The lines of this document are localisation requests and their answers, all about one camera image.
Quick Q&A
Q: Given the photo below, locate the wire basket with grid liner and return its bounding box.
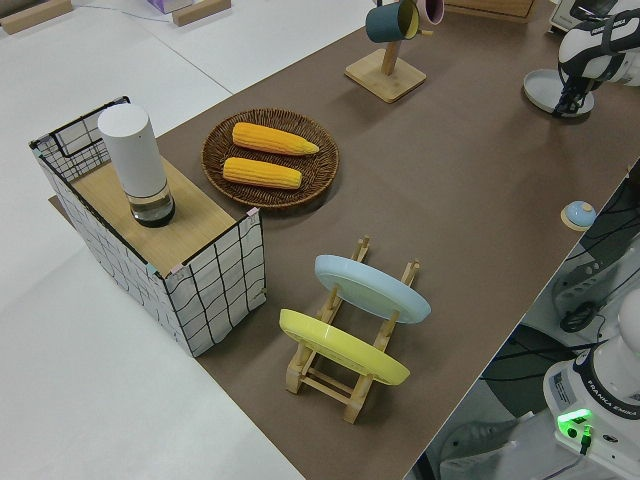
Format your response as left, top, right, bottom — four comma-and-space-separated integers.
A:
28, 94, 266, 359

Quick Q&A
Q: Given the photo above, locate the wooden plate rack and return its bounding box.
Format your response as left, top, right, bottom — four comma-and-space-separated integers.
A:
284, 235, 421, 425

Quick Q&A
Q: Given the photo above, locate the brown wicker tray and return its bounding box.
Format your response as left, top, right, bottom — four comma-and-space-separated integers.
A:
201, 107, 341, 210

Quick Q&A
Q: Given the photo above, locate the long wooden block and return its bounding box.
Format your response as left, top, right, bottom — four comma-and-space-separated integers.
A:
0, 0, 74, 35

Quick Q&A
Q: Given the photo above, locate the light blue plate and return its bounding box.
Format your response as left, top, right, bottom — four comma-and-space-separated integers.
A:
314, 254, 432, 325

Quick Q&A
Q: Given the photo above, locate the blue service bell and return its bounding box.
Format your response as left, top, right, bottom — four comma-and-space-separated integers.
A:
560, 200, 596, 232

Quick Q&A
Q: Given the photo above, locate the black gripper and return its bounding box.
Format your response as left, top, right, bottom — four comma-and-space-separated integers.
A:
552, 73, 598, 118

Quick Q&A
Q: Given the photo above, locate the white cylinder with clear base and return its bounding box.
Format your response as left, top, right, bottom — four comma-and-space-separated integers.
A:
97, 103, 177, 229

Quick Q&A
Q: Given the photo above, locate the yellow plate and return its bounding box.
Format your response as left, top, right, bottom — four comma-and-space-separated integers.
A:
278, 308, 412, 387

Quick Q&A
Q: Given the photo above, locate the white toaster oven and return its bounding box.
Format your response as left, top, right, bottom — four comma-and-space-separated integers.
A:
548, 0, 587, 35

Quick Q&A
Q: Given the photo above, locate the pink mug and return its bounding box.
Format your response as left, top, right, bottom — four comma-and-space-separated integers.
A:
417, 0, 447, 26

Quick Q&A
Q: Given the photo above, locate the wooden board lid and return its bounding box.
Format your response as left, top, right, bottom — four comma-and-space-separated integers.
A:
71, 158, 237, 275

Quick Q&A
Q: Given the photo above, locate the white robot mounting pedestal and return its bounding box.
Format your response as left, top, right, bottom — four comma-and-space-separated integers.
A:
499, 409, 640, 480

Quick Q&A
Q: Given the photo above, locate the long pointed yellow corn cob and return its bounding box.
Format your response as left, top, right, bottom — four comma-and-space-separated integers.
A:
232, 121, 321, 157

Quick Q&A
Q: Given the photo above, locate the purple white tissue box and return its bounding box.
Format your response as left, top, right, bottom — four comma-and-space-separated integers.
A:
145, 0, 194, 15

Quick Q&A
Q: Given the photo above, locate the short wooden block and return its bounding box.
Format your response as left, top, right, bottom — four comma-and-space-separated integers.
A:
172, 0, 232, 25

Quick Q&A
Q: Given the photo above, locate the white power strip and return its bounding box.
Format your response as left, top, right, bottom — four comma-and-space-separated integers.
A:
551, 252, 619, 326

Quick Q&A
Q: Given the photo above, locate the gray metal plate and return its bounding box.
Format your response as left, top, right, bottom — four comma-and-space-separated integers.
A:
523, 68, 596, 122

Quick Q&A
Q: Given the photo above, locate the short yellow corn cob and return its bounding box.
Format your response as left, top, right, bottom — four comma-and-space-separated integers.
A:
222, 156, 303, 191

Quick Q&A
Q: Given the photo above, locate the teal mug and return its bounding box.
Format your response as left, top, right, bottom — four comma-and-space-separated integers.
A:
365, 0, 421, 44

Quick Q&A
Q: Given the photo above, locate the wooden mug tree stand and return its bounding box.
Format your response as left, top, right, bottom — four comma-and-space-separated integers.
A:
344, 0, 434, 105

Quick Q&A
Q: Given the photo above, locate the black power adapter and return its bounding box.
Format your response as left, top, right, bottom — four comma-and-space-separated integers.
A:
559, 303, 597, 334

